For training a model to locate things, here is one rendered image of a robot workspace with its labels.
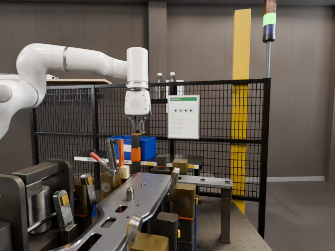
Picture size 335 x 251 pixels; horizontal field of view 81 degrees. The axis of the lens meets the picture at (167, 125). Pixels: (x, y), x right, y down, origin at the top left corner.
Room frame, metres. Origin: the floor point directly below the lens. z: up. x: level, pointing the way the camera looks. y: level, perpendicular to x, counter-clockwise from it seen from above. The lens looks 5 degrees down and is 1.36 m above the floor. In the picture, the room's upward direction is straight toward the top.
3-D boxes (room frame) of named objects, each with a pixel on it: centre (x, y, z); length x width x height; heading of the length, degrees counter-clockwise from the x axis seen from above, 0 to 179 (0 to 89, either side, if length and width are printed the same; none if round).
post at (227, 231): (0.93, -0.29, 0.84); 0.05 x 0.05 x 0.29; 76
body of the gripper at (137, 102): (0.81, 0.12, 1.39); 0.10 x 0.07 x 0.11; 77
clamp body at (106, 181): (0.92, 0.29, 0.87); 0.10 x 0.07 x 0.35; 76
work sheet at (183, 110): (1.39, -0.11, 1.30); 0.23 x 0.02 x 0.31; 76
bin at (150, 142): (1.35, 0.25, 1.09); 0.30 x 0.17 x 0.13; 68
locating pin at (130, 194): (0.75, 0.15, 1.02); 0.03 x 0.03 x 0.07
